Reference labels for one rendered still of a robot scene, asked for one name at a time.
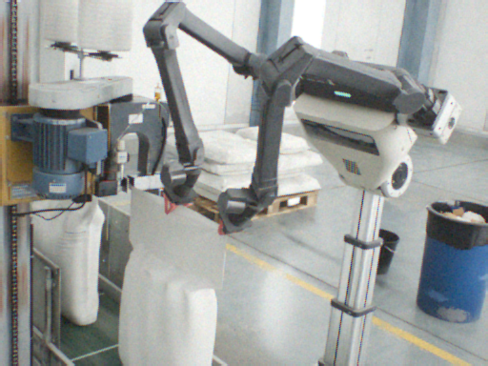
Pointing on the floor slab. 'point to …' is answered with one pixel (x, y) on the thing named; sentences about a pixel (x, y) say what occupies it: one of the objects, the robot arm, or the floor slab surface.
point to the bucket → (386, 250)
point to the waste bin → (454, 263)
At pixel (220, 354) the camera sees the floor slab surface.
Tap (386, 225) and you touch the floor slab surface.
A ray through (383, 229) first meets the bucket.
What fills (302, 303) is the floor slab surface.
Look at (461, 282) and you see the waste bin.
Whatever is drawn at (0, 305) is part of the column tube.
